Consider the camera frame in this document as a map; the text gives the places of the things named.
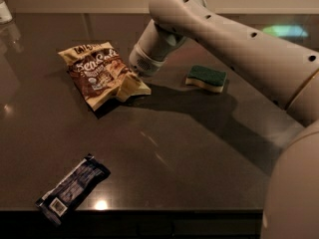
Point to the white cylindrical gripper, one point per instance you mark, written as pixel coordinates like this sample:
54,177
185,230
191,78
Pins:
140,64

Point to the brown sea salt chip bag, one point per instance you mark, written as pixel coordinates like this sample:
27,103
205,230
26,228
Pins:
100,74

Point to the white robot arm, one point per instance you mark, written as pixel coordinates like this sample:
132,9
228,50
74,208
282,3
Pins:
286,73

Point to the blue rxbar blueberry wrapper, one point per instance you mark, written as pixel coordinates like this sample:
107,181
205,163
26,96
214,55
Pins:
71,191

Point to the green and yellow sponge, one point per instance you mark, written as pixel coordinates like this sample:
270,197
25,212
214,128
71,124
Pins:
206,78

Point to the white container at table corner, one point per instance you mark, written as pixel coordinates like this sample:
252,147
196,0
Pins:
5,14

